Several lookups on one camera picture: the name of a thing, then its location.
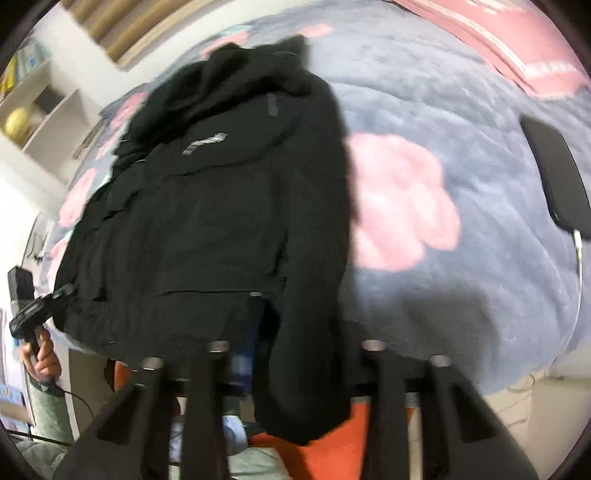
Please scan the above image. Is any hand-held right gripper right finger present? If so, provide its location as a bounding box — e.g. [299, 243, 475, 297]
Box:
[356, 339, 539, 480]

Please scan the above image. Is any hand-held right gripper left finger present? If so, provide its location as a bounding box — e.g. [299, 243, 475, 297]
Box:
[53, 291, 269, 480]

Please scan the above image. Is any black hooded jacket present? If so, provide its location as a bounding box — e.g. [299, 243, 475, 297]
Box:
[53, 37, 364, 447]

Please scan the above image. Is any person's left forearm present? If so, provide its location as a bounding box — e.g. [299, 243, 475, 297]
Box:
[25, 371, 77, 446]

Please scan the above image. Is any person's left hand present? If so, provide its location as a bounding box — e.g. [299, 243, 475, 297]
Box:
[21, 329, 63, 385]

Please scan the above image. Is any orange cloth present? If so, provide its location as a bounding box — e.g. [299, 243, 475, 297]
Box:
[110, 360, 380, 480]

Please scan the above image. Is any grey pink floral blanket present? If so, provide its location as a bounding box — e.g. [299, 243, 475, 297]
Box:
[44, 0, 591, 398]

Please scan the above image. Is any white bookshelf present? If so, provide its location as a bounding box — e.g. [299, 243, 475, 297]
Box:
[0, 28, 101, 186]

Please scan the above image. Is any golden globe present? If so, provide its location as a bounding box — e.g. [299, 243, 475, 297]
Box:
[4, 107, 36, 142]

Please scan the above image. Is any brown striped window blind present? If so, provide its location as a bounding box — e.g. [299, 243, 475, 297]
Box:
[60, 0, 219, 71]

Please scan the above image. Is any black smartphone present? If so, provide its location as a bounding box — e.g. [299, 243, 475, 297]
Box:
[519, 114, 591, 230]

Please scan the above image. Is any pink pillow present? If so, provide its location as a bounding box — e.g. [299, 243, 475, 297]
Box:
[392, 0, 588, 100]

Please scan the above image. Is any black cable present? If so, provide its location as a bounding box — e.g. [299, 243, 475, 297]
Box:
[9, 387, 99, 448]

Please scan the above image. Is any white charging cable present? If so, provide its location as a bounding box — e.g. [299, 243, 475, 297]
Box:
[571, 227, 586, 326]

